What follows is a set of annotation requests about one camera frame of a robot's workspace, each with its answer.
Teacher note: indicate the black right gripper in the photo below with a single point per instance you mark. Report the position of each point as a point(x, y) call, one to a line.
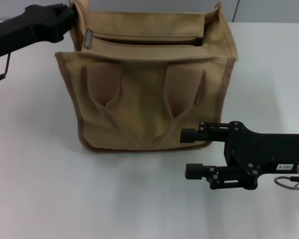
point(264, 152)

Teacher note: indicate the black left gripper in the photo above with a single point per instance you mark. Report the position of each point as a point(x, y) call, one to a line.
point(27, 27)

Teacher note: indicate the silver metal zipper pull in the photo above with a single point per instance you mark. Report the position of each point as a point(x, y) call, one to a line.
point(89, 38)

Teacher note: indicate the khaki canvas food bag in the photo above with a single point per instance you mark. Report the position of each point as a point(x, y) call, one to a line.
point(144, 99)

